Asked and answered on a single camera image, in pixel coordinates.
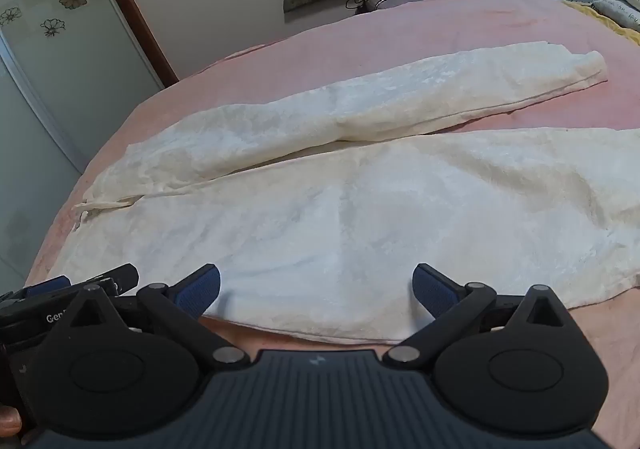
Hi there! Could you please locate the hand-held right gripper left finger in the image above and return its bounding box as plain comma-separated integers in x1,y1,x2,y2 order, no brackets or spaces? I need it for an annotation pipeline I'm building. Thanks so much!
69,263,252,371

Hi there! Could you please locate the cream white towel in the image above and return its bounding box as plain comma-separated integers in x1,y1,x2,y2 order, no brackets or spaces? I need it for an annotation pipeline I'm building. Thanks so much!
72,42,640,347

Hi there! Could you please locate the pink blanket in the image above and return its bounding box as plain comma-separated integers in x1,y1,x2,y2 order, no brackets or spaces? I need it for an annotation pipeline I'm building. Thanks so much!
22,0,640,449

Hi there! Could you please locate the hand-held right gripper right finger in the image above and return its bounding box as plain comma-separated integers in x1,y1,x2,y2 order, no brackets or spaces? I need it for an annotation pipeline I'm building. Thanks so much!
382,263,572,371

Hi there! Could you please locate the brown wooden door frame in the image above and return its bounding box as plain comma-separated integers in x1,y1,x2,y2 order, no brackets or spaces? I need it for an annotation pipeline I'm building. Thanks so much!
82,0,180,88

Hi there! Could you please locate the wardrobe door with flowers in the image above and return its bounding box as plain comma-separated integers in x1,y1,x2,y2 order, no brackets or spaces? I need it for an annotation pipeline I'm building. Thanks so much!
0,0,167,291

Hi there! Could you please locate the yellow cloth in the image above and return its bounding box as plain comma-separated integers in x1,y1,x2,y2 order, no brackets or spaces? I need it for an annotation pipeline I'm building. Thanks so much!
560,0,640,48

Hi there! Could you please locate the person's left hand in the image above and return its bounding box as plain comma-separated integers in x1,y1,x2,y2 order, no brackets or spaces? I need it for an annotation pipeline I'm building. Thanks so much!
0,405,24,443

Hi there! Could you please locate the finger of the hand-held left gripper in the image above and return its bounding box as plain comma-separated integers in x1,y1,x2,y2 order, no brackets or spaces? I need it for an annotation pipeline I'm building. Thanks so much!
20,275,72,298
75,263,140,295

